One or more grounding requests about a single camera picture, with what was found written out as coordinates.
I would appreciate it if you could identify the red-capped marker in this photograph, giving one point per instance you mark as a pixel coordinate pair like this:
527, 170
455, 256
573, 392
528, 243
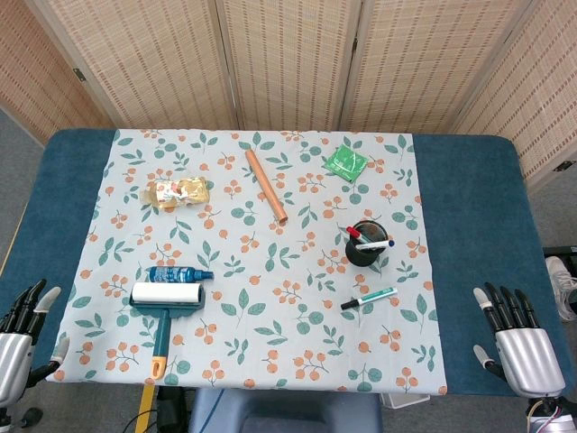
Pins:
356, 233

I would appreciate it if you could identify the metal screen hinge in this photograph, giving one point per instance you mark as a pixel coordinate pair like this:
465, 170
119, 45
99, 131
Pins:
561, 166
354, 45
79, 75

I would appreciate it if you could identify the bamboo folding screen panel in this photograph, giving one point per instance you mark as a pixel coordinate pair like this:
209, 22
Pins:
144, 63
31, 76
428, 63
536, 90
288, 63

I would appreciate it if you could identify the white box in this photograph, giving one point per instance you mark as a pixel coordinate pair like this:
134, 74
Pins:
403, 400

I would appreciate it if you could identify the blue-capped marker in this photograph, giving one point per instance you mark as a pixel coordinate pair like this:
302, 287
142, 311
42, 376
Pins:
376, 245

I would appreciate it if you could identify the blue table cover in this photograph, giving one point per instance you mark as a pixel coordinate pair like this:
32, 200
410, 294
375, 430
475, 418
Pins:
478, 212

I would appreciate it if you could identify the golden snack package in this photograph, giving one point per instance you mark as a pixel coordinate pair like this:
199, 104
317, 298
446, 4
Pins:
178, 193

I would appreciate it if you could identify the white sneaker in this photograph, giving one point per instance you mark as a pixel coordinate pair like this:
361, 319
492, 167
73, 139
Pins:
561, 284

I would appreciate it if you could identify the black stand under table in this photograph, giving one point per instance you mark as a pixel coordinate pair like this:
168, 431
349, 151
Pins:
171, 408

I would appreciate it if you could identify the copper tube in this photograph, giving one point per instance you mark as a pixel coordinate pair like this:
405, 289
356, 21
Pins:
266, 187

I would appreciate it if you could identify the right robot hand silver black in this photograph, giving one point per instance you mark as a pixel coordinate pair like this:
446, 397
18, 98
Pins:
527, 356

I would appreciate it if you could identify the teal lint roller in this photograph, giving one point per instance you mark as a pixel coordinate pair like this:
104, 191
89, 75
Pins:
164, 306

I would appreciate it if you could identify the green marker pen black cap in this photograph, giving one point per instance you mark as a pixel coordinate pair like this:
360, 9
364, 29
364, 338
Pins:
369, 297

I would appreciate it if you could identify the black pen holder cup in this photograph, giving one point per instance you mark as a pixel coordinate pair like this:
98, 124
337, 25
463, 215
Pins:
365, 250

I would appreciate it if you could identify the floral tablecloth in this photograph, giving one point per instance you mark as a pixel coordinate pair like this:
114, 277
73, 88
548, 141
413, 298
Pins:
270, 270

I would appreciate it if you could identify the green sachet packet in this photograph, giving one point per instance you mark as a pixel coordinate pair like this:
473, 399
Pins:
345, 163

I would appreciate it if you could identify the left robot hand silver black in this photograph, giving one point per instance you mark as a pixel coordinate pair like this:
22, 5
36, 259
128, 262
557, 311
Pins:
13, 347

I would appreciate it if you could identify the black bar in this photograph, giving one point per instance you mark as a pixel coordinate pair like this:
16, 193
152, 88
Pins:
561, 251

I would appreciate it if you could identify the yellow floor tape strip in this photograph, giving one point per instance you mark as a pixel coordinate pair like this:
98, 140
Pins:
145, 408

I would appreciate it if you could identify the blue spray bottle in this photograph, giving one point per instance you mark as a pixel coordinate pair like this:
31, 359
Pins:
173, 273

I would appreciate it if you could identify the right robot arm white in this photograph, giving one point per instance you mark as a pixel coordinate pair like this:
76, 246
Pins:
545, 415

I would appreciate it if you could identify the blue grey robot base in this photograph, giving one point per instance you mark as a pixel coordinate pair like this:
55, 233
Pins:
284, 412

